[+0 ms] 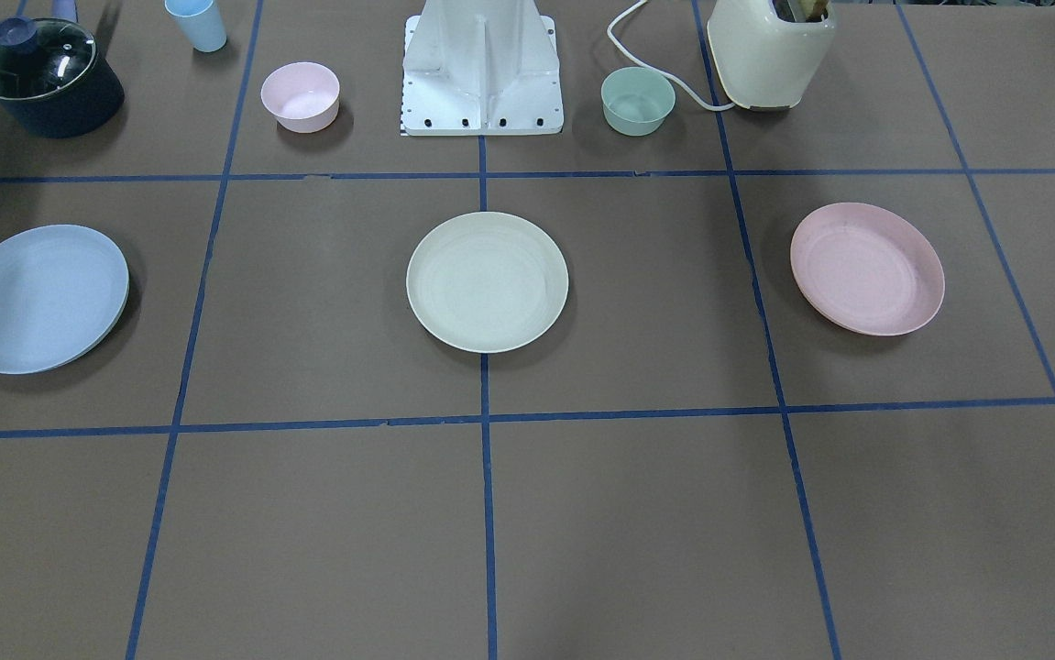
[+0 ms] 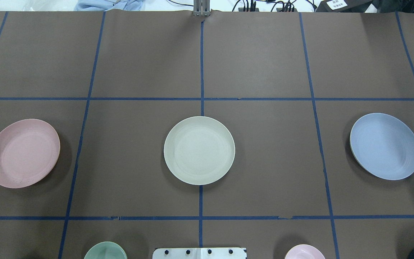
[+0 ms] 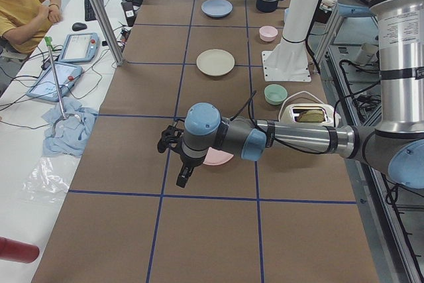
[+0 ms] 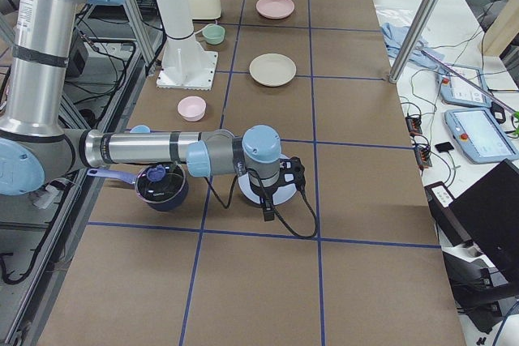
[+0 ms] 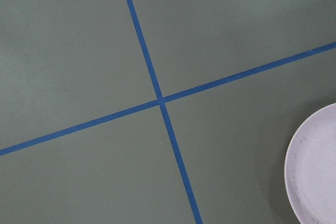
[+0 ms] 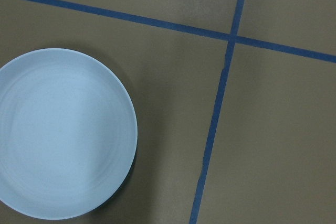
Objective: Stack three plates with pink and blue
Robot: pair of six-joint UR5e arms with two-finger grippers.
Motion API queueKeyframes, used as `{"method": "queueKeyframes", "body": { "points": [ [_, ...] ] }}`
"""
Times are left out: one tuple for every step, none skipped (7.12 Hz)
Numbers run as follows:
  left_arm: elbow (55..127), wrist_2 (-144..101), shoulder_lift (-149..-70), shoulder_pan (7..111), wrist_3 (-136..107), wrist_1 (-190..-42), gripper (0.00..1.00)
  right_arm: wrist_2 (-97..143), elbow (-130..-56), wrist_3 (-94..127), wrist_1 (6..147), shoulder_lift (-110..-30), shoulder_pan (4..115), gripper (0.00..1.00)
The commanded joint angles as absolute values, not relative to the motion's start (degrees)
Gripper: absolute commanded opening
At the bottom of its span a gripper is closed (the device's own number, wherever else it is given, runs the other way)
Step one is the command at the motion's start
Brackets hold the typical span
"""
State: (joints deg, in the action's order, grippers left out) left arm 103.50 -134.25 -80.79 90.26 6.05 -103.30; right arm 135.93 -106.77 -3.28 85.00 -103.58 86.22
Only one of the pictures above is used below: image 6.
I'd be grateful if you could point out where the light blue plate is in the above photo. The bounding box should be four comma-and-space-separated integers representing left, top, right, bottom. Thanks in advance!
1, 48, 138, 220

